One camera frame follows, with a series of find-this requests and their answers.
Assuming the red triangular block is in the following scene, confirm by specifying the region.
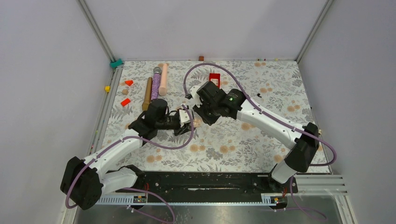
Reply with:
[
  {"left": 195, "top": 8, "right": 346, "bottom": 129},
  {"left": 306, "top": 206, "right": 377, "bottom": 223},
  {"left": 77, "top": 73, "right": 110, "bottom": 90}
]
[{"left": 125, "top": 80, "right": 134, "bottom": 86}]

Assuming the pink microphone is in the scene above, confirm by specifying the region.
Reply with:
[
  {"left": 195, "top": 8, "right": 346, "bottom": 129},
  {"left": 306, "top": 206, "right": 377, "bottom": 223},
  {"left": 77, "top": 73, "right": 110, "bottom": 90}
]
[{"left": 158, "top": 63, "right": 168, "bottom": 96}]

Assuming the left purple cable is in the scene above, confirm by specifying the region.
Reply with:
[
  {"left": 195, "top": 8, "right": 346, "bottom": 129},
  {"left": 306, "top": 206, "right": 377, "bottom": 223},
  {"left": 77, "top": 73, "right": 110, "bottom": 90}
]
[{"left": 65, "top": 104, "right": 195, "bottom": 224}]

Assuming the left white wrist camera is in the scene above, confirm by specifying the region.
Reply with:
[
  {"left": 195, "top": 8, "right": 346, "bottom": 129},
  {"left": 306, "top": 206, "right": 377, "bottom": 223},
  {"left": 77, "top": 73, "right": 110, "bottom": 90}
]
[{"left": 178, "top": 109, "right": 194, "bottom": 127}]

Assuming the purple cable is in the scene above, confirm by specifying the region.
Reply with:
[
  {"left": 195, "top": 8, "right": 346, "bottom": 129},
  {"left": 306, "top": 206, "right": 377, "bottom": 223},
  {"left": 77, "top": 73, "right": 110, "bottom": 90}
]
[
  {"left": 65, "top": 104, "right": 195, "bottom": 224},
  {"left": 183, "top": 63, "right": 337, "bottom": 222}
]

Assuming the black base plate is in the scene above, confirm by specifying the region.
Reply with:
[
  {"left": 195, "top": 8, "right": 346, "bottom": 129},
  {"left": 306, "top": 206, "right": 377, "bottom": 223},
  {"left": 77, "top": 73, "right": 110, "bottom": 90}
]
[{"left": 132, "top": 171, "right": 298, "bottom": 203}]

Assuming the red small box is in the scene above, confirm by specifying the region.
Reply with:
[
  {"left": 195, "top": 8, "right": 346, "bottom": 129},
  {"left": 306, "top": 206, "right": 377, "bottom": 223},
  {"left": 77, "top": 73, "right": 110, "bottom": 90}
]
[{"left": 209, "top": 73, "right": 221, "bottom": 88}]

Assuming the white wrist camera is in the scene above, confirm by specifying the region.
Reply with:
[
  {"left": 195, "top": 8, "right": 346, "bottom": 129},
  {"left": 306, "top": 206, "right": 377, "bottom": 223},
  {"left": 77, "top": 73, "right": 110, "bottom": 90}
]
[
  {"left": 178, "top": 109, "right": 194, "bottom": 127},
  {"left": 185, "top": 85, "right": 202, "bottom": 108}
]

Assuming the floral patterned table mat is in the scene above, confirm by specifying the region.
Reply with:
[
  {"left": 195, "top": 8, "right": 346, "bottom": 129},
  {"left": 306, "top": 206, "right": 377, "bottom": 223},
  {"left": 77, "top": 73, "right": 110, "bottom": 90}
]
[{"left": 102, "top": 61, "right": 314, "bottom": 172}]

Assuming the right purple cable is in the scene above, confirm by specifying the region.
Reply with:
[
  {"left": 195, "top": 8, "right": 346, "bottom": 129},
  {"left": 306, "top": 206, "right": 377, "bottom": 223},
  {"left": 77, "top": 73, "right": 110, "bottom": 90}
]
[{"left": 183, "top": 63, "right": 337, "bottom": 222}]

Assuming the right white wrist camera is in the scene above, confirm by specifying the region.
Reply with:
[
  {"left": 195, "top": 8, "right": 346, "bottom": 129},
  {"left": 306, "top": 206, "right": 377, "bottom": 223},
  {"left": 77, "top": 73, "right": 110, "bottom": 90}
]
[{"left": 185, "top": 85, "right": 202, "bottom": 108}]

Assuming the slotted cable duct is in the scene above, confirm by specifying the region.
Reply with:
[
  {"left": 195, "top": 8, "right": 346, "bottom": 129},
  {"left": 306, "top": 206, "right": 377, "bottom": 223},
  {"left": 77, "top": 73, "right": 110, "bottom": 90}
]
[{"left": 78, "top": 194, "right": 283, "bottom": 207}]

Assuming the red flat block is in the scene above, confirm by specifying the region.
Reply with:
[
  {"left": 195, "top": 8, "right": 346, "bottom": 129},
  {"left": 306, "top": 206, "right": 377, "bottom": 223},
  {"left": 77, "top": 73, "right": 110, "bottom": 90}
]
[{"left": 120, "top": 98, "right": 131, "bottom": 107}]

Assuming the purple glitter microphone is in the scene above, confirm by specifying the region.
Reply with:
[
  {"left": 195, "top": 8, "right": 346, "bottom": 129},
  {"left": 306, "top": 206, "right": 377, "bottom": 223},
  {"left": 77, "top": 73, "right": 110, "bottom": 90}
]
[{"left": 150, "top": 67, "right": 162, "bottom": 100}]

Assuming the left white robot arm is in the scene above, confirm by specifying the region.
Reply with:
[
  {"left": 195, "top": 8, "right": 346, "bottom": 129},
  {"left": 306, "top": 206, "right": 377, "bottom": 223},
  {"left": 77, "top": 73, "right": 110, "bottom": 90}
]
[{"left": 60, "top": 99, "right": 194, "bottom": 210}]

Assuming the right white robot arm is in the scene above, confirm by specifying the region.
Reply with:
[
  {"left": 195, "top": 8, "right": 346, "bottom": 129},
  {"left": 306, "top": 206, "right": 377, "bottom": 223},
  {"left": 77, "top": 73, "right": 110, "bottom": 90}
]
[{"left": 189, "top": 81, "right": 319, "bottom": 192}]

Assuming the beige earbud charging case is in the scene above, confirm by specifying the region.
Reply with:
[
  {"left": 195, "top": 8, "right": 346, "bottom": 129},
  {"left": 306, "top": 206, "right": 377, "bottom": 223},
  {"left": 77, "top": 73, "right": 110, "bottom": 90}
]
[{"left": 193, "top": 118, "right": 203, "bottom": 128}]

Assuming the brown microphone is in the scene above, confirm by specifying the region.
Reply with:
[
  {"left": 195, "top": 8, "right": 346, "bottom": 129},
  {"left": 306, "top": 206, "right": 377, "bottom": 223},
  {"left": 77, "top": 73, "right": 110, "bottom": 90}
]
[{"left": 141, "top": 77, "right": 153, "bottom": 111}]

